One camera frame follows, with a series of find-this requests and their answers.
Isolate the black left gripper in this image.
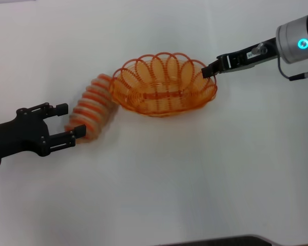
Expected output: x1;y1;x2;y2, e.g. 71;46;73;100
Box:
0;102;87;163

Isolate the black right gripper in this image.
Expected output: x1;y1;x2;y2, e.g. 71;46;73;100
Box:
201;37;281;79

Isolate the orange striped bread loaf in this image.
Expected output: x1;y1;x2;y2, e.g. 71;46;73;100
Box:
64;73;119;141

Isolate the orange plastic wire basket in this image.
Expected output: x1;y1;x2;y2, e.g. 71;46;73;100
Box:
109;51;218;118

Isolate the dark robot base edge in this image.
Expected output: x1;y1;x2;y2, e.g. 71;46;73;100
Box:
166;234;279;246

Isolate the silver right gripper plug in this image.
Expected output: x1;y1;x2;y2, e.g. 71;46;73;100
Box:
254;43;268;55

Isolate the dark right arm cable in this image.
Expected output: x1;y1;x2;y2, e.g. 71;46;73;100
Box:
277;54;308;82

